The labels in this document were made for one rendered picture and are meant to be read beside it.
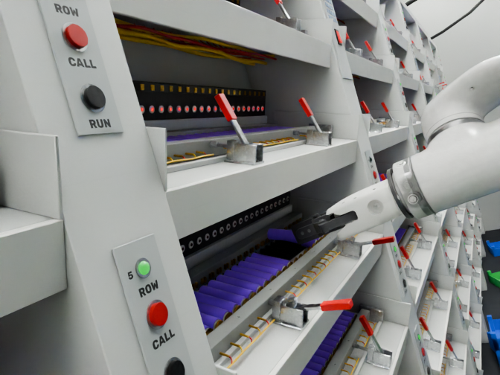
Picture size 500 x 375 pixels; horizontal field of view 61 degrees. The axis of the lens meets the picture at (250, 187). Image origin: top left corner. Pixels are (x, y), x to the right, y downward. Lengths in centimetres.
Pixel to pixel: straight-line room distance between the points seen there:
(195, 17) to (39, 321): 33
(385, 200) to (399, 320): 43
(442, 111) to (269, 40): 26
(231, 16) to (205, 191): 25
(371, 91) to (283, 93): 70
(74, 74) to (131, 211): 10
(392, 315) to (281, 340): 50
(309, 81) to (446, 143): 41
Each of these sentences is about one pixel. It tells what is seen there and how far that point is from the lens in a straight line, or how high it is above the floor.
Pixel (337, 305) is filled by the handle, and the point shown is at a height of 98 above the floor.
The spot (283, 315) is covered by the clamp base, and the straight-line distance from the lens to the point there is 53.
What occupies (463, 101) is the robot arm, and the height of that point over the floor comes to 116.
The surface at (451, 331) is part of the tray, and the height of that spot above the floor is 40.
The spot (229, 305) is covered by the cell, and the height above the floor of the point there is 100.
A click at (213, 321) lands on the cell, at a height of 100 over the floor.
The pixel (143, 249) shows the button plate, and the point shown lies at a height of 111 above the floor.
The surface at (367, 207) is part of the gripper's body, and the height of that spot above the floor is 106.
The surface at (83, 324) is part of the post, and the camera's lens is 29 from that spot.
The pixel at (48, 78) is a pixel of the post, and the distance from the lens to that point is 30.
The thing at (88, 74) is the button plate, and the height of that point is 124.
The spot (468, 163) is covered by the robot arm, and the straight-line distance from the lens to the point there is 58.
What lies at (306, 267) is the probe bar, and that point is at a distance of 65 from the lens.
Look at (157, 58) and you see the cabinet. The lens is 74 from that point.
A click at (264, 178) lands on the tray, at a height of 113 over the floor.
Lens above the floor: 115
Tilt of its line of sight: 2 degrees down
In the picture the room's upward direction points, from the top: 16 degrees counter-clockwise
